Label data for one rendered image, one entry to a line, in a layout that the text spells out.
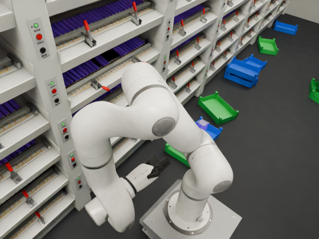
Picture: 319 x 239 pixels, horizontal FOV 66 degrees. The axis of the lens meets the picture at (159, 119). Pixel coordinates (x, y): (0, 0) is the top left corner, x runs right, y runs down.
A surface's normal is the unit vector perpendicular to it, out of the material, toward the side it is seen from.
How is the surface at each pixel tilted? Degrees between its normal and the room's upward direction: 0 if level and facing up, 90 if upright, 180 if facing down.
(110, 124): 84
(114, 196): 39
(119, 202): 44
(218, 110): 0
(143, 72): 6
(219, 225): 3
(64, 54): 15
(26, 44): 90
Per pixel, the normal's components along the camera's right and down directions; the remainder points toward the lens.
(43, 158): 0.29, -0.56
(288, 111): 0.08, -0.70
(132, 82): -0.57, -0.45
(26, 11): 0.80, 0.47
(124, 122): -0.48, 0.50
